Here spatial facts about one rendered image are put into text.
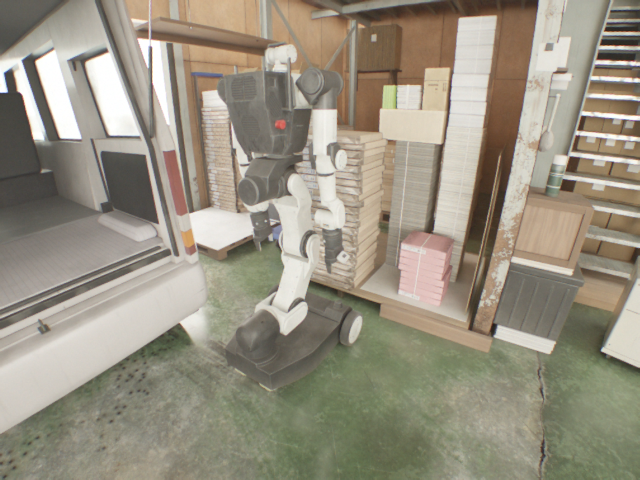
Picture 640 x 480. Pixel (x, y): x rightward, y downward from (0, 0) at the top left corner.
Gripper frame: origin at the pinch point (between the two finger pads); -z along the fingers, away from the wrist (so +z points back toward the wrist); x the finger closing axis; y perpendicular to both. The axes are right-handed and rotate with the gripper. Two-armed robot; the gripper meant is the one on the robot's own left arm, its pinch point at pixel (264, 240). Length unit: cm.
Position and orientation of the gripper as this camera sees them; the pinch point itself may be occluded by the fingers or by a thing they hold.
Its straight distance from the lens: 168.7
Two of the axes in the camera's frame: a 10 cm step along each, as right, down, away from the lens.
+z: -1.1, -8.3, -5.5
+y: -8.4, -2.2, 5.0
